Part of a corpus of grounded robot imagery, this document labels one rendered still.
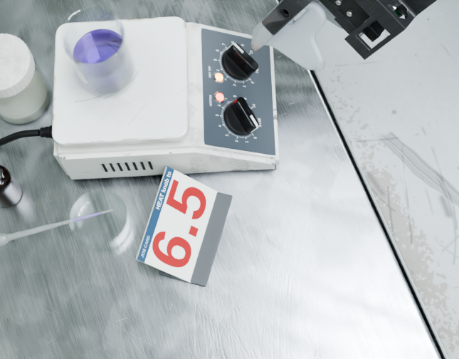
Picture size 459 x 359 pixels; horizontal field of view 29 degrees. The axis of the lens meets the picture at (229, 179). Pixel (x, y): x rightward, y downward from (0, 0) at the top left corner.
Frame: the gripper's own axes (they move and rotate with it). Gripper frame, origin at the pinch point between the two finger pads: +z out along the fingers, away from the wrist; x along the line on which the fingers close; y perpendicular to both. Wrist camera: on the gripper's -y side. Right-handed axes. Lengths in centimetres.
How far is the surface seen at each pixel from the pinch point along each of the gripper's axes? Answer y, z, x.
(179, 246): 8.6, 12.9, -15.0
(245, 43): 0.1, 7.3, 2.5
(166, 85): -2.4, 6.9, -7.5
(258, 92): 4.1, 7.3, -0.5
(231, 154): 6.0, 7.8, -7.3
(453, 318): 29.9, 2.5, -6.7
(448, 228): 24.9, 2.3, 0.0
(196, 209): 7.5, 12.4, -11.2
